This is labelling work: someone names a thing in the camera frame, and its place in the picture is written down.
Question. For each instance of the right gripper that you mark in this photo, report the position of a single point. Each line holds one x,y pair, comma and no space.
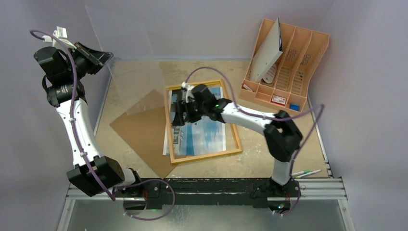
185,108

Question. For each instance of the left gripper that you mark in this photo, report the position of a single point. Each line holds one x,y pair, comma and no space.
96,59

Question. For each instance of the building photo print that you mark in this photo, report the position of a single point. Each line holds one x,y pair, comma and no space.
202,137

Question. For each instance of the yellow wooden picture frame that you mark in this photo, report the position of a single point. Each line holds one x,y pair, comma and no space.
233,142

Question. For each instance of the clear acrylic sheet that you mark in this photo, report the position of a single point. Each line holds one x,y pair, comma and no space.
134,68

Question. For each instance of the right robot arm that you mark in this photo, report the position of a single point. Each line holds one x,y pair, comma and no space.
281,134

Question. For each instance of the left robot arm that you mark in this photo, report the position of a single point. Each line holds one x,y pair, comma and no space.
93,172

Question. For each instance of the brown backing board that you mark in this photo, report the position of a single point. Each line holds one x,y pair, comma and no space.
143,129

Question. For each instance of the red white small box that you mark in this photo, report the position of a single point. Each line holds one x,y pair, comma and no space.
278,100

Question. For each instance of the peach desk organizer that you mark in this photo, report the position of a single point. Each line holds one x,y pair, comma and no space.
290,76

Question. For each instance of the blue small box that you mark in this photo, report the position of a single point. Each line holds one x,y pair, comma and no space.
294,107

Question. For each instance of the green capped marker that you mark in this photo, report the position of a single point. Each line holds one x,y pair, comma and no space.
300,173

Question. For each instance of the white pen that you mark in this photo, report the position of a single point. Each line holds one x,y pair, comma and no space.
310,173

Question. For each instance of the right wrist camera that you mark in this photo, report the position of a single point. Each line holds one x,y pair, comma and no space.
187,94

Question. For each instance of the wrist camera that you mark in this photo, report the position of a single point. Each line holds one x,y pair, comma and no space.
61,34
187,94

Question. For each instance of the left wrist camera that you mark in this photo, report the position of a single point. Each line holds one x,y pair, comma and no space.
61,34

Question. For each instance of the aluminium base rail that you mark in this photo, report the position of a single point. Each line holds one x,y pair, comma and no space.
255,192

